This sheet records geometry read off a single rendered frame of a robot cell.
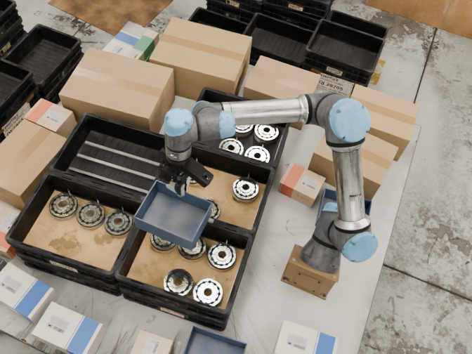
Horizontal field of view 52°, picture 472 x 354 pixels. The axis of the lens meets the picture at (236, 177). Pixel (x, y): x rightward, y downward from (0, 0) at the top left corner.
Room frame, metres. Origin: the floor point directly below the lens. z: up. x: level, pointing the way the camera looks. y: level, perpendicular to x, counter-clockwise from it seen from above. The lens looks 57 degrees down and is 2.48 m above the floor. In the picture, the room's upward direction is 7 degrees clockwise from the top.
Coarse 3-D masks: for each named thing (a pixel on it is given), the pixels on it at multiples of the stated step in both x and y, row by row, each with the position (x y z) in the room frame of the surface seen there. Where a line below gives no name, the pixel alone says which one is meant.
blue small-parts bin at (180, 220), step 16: (160, 192) 0.80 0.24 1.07; (144, 208) 0.72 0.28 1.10; (160, 208) 0.74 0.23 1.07; (176, 208) 0.75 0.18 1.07; (192, 208) 0.76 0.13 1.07; (208, 208) 0.75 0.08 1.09; (144, 224) 0.66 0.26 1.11; (160, 224) 0.69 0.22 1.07; (176, 224) 0.69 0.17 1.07; (192, 224) 0.70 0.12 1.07; (176, 240) 0.62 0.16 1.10; (192, 240) 0.62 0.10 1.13
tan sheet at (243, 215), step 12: (216, 180) 1.03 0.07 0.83; (228, 180) 1.03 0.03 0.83; (192, 192) 0.96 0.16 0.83; (204, 192) 0.96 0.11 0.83; (216, 192) 0.97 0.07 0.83; (228, 192) 0.98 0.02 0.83; (228, 204) 0.92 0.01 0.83; (240, 204) 0.93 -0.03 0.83; (252, 204) 0.94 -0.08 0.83; (228, 216) 0.87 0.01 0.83; (240, 216) 0.88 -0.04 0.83; (252, 216) 0.88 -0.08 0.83
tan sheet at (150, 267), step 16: (144, 240) 0.73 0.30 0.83; (208, 240) 0.76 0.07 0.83; (144, 256) 0.67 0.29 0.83; (160, 256) 0.67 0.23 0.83; (176, 256) 0.68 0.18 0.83; (224, 256) 0.71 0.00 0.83; (240, 256) 0.71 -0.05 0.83; (144, 272) 0.61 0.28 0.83; (160, 272) 0.62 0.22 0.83; (192, 272) 0.63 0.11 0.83; (208, 272) 0.64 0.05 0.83; (224, 272) 0.65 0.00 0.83; (224, 288) 0.59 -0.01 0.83; (224, 304) 0.53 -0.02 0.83
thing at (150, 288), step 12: (228, 228) 0.77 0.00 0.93; (132, 240) 0.68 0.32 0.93; (120, 264) 0.59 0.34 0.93; (240, 264) 0.64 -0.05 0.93; (120, 276) 0.55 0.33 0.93; (240, 276) 0.60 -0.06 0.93; (144, 288) 0.52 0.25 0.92; (156, 288) 0.52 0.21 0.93; (180, 300) 0.50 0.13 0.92; (192, 300) 0.50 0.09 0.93; (228, 300) 0.51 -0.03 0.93; (216, 312) 0.47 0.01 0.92; (228, 312) 0.48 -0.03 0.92
